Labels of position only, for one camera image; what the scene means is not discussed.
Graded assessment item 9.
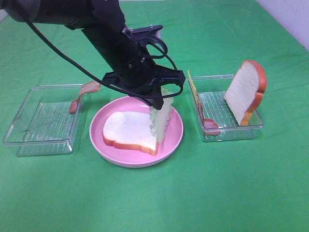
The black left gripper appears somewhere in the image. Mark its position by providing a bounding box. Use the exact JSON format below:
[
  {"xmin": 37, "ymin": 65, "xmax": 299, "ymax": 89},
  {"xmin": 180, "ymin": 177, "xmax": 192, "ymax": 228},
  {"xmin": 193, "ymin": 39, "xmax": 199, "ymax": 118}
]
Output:
[{"xmin": 101, "ymin": 65, "xmax": 185, "ymax": 110}]

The green lettuce leaf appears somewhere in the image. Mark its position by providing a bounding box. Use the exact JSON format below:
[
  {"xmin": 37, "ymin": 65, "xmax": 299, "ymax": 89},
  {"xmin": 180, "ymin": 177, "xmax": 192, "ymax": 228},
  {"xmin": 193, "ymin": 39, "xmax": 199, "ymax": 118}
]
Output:
[{"xmin": 150, "ymin": 97, "xmax": 174, "ymax": 144}]

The yellow cheese slice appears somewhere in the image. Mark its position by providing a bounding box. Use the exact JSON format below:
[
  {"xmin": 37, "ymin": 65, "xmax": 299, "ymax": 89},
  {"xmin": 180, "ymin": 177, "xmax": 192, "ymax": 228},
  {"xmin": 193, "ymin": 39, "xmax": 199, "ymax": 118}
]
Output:
[{"xmin": 188, "ymin": 70, "xmax": 198, "ymax": 105}]

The toast bread slice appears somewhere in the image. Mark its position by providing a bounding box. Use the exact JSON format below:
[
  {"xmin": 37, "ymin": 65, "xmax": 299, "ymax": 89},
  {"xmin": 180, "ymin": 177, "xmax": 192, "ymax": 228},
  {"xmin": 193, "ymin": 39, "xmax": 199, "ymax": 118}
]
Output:
[
  {"xmin": 102, "ymin": 111, "xmax": 158, "ymax": 156},
  {"xmin": 224, "ymin": 60, "xmax": 267, "ymax": 126}
]

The bacon strip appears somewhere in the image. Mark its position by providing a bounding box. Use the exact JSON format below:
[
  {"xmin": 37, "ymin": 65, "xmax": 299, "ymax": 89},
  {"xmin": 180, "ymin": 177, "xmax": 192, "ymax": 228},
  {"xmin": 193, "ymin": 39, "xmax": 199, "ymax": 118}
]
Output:
[
  {"xmin": 69, "ymin": 81, "xmax": 101, "ymax": 114},
  {"xmin": 197, "ymin": 97, "xmax": 220, "ymax": 136}
]

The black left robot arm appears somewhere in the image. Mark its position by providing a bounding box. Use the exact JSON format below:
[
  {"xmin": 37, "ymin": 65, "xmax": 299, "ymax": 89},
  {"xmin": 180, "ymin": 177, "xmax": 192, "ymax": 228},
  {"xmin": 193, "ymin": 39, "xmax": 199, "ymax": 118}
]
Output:
[{"xmin": 0, "ymin": 0, "xmax": 185, "ymax": 110}]

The right clear plastic container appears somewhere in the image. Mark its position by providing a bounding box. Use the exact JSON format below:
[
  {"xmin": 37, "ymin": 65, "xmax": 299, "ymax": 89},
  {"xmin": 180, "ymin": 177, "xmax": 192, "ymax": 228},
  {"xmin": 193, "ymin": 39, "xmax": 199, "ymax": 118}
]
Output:
[{"xmin": 187, "ymin": 74, "xmax": 264, "ymax": 142}]

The clear plastic container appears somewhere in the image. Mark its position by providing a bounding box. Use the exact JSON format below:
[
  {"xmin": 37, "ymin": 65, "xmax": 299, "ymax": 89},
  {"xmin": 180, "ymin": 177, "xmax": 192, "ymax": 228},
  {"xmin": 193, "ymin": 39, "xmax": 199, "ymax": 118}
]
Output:
[
  {"xmin": 3, "ymin": 84, "xmax": 82, "ymax": 156},
  {"xmin": 187, "ymin": 74, "xmax": 264, "ymax": 142}
]

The pink round plate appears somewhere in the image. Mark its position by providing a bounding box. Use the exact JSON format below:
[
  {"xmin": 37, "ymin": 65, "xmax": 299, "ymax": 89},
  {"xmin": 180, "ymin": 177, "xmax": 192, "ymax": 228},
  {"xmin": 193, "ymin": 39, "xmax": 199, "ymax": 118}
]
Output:
[{"xmin": 89, "ymin": 97, "xmax": 183, "ymax": 168}]

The left clear plastic container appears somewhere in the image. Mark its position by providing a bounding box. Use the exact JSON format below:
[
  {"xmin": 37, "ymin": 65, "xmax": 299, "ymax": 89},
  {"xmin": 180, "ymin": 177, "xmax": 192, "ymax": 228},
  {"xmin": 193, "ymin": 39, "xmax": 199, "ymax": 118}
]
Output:
[{"xmin": 3, "ymin": 84, "xmax": 82, "ymax": 156}]

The green tablecloth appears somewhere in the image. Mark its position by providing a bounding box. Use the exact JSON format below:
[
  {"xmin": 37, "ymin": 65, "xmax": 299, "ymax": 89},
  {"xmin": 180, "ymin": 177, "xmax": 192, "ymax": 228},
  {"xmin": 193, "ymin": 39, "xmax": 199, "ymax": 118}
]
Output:
[{"xmin": 0, "ymin": 0, "xmax": 309, "ymax": 232}]

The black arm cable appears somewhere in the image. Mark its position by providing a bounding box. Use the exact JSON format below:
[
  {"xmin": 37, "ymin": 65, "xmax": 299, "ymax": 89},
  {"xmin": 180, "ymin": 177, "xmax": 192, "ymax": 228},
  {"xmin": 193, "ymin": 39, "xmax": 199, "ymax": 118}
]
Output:
[{"xmin": 23, "ymin": 14, "xmax": 184, "ymax": 97}]

